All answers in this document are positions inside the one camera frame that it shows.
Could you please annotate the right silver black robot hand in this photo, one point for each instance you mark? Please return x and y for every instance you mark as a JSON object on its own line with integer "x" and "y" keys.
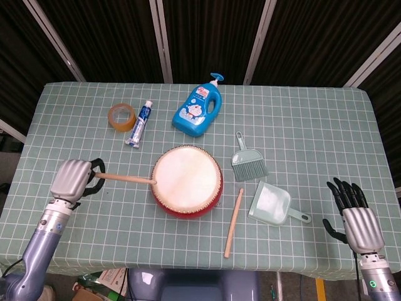
{"x": 360, "y": 219}

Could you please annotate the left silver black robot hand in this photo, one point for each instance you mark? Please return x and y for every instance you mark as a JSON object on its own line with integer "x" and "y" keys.
{"x": 70, "y": 182}

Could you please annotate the wooden drumstick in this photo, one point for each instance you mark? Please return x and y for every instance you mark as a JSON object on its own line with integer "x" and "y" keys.
{"x": 125, "y": 178}
{"x": 233, "y": 223}

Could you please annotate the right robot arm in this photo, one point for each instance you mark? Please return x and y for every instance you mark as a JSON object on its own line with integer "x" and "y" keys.
{"x": 377, "y": 277}

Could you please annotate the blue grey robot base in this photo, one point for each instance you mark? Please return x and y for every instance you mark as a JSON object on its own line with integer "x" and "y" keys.
{"x": 194, "y": 284}

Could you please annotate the red drum white skin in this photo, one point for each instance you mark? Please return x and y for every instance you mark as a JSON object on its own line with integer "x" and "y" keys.
{"x": 187, "y": 182}

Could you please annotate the small green hand brush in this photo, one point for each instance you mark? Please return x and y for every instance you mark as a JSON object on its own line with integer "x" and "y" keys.
{"x": 247, "y": 161}

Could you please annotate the brown packing tape roll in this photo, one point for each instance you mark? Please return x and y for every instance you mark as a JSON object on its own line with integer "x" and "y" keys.
{"x": 121, "y": 117}

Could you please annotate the small green dustpan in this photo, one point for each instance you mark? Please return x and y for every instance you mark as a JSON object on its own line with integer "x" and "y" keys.
{"x": 272, "y": 205}

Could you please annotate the blue white toothpaste tube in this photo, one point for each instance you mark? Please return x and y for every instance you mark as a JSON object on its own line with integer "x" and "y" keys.
{"x": 139, "y": 123}

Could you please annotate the cardboard box with print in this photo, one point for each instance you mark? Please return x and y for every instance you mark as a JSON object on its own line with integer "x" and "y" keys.
{"x": 108, "y": 280}

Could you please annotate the white shoe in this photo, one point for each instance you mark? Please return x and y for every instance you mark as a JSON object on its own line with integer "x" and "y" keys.
{"x": 47, "y": 293}

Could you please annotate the green checkered tablecloth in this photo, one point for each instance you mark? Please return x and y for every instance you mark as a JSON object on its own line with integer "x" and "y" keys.
{"x": 282, "y": 125}

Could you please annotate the blue pump detergent bottle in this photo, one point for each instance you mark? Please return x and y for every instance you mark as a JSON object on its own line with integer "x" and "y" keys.
{"x": 198, "y": 108}

